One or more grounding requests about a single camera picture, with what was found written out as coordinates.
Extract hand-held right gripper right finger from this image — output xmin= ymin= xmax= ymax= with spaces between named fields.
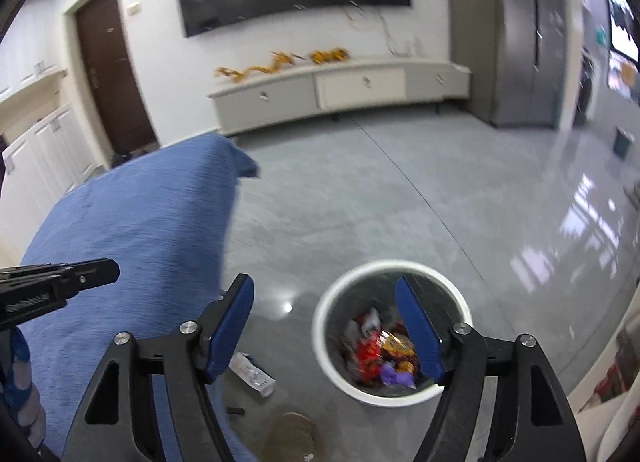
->
xmin=395 ymin=276 xmax=587 ymax=462

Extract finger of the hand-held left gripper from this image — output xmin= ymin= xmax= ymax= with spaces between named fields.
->
xmin=0 ymin=258 xmax=121 ymax=299

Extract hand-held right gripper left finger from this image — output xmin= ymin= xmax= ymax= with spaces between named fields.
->
xmin=62 ymin=273 xmax=256 ymax=462

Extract purple plastic bag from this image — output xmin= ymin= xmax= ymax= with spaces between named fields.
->
xmin=380 ymin=361 xmax=416 ymax=388

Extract red snack wrapper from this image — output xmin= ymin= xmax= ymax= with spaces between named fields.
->
xmin=342 ymin=327 xmax=418 ymax=383

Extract white round waste bin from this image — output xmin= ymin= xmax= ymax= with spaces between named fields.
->
xmin=312 ymin=261 xmax=473 ymax=408

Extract brown round pad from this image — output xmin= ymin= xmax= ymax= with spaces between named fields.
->
xmin=262 ymin=412 xmax=319 ymax=462

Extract white base cabinet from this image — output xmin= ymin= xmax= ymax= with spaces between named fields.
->
xmin=0 ymin=102 xmax=98 ymax=243

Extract dark brown door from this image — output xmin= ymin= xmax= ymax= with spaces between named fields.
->
xmin=75 ymin=0 xmax=161 ymax=155

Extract grey white television cabinet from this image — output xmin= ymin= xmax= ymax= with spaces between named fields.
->
xmin=207 ymin=58 xmax=473 ymax=137

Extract small green bin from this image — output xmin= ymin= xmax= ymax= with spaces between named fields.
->
xmin=612 ymin=127 xmax=637 ymax=160

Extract washing machine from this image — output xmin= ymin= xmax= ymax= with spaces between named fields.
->
xmin=575 ymin=74 xmax=597 ymax=125

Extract golden tiger ornament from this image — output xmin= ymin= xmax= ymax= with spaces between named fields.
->
xmin=310 ymin=48 xmax=349 ymax=65

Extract grey double door refrigerator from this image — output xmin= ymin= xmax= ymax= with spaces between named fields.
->
xmin=444 ymin=0 xmax=586 ymax=130

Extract hanging dark clothes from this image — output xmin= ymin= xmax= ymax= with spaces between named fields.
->
xmin=607 ymin=0 xmax=638 ymax=42

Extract white wall cabinet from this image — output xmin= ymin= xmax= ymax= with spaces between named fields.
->
xmin=0 ymin=0 xmax=68 ymax=102

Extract television cables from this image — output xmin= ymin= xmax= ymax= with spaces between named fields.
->
xmin=342 ymin=4 xmax=421 ymax=57

